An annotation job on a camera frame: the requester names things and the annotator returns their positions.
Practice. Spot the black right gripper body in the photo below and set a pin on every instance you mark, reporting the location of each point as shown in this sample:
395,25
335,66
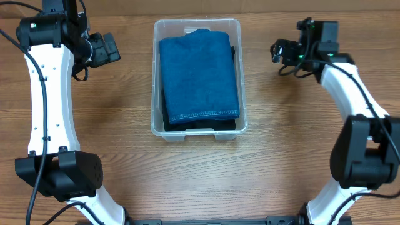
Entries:
289,55

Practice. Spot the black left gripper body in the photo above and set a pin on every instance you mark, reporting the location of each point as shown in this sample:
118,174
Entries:
93,52

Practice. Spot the black cloth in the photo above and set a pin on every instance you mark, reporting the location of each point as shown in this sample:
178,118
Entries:
203,126

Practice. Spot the clear plastic storage bin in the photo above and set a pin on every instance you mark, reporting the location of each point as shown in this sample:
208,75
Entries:
166,28

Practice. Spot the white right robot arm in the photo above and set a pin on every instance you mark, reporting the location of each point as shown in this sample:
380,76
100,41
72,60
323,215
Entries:
366,153

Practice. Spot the blue denim cloth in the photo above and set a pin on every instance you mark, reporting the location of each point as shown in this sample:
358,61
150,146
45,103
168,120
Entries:
179,48

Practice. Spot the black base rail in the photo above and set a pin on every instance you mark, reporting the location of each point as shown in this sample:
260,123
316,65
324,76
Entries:
218,221

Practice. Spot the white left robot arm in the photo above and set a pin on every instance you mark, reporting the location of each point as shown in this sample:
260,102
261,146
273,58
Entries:
56,47

